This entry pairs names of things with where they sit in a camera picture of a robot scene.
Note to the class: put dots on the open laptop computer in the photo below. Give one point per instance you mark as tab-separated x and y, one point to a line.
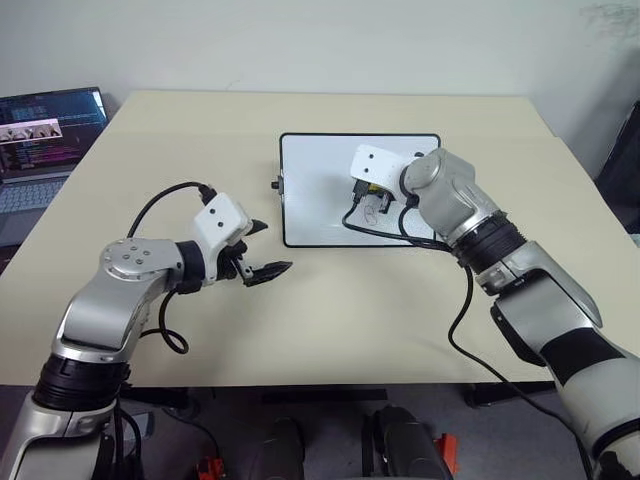
35	145

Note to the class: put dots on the black object beside table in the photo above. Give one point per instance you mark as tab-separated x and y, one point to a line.
622	165

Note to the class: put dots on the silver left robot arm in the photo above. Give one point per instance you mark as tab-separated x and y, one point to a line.
115	295

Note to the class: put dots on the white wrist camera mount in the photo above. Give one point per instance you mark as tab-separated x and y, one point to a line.
220	220
380	165

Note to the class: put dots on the red tape piece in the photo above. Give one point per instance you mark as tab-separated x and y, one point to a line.
447	452

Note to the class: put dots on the dark rounded shape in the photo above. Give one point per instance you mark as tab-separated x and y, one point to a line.
405	445
282	450

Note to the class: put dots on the black-framed small whiteboard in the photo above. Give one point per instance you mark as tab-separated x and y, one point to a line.
310	200

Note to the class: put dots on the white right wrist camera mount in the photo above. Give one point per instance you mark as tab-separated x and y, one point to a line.
380	165

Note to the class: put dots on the black table foot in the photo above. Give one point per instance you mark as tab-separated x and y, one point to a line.
482	395

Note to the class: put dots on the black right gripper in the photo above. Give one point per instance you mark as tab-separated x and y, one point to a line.
389	196

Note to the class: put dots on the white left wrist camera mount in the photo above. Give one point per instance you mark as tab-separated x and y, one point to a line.
220	220

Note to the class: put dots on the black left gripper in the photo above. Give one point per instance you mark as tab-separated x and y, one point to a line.
230	262

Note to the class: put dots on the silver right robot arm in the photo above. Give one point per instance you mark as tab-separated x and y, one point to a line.
530	280

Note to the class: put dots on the yellow and black eraser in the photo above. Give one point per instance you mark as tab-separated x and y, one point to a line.
376	190

